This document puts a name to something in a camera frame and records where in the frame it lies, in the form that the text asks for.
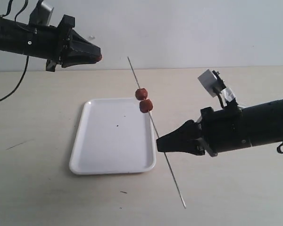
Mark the thin metal skewer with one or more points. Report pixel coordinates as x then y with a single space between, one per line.
156 131

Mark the white plastic tray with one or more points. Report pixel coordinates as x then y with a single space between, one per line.
113 137

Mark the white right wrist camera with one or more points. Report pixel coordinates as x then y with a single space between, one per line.
215 86

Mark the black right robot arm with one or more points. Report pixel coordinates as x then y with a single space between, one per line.
266 123

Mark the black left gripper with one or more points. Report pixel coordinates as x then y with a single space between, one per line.
48 42

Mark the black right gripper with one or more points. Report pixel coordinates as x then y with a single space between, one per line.
217 131

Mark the red ball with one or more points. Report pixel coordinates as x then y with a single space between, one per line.
146 106
99 58
141 94

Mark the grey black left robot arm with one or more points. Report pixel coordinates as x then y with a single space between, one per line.
13 38

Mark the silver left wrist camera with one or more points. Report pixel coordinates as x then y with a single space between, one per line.
41 14

